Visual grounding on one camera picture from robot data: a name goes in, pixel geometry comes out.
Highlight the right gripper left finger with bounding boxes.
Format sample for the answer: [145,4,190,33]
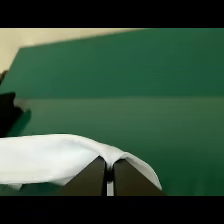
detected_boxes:
[59,155,107,197]

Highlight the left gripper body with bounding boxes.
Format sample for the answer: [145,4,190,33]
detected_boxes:
[0,70,25,138]

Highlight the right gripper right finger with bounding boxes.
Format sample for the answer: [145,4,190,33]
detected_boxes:
[113,158,166,197]

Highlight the white shirt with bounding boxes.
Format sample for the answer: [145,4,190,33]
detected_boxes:
[0,133,163,197]

